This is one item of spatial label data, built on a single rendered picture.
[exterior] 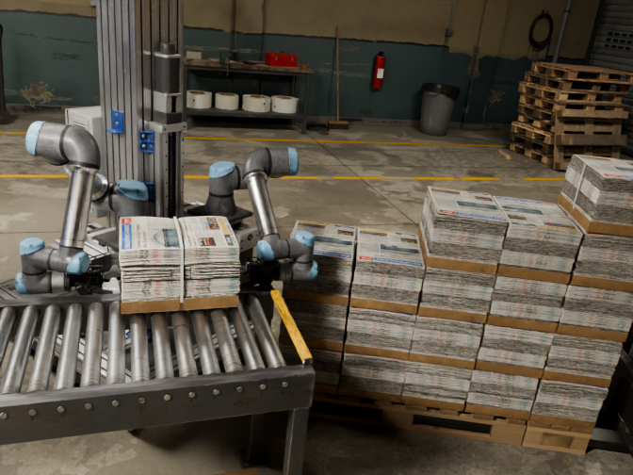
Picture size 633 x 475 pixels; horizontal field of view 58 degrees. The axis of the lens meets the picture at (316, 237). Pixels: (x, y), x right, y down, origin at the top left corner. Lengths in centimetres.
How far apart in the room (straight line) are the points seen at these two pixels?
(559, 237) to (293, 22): 702
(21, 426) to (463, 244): 164
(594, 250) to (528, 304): 33
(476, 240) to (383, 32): 730
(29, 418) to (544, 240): 186
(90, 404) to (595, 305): 193
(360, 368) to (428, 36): 771
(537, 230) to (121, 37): 181
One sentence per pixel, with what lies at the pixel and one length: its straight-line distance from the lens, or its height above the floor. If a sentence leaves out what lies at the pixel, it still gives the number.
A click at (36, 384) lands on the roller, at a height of 80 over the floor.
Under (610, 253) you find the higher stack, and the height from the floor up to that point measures 99.
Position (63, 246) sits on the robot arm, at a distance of 202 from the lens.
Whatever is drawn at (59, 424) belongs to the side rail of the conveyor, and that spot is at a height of 73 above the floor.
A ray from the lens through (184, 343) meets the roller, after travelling 179.
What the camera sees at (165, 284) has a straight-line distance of 189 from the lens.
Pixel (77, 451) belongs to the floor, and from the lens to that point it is 266.
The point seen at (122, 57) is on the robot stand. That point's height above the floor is 150.
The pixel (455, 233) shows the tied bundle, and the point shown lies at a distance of 233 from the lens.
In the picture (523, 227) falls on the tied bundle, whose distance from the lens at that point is 237.
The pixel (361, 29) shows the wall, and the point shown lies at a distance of 929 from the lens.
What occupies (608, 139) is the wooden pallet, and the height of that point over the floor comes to 43.
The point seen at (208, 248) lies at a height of 103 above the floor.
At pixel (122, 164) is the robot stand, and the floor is 105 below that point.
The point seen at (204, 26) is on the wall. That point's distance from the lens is 870.
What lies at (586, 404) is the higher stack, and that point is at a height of 27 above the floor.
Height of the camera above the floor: 178
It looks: 22 degrees down
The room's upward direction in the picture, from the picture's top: 6 degrees clockwise
